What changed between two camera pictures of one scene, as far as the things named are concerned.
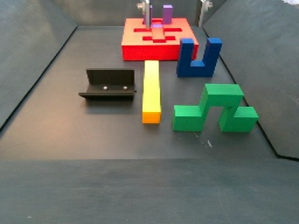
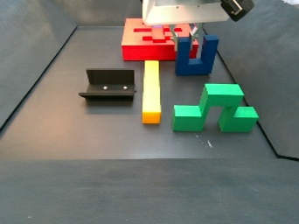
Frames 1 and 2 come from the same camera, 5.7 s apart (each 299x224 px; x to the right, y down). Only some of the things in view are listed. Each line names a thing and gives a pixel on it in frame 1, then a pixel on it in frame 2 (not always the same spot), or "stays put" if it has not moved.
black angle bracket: (110, 84) stays put
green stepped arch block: (235, 119) stays put
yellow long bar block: (151, 93) stays put
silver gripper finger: (204, 5) -> (198, 30)
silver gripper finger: (144, 6) -> (174, 36)
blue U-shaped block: (188, 71) stays put
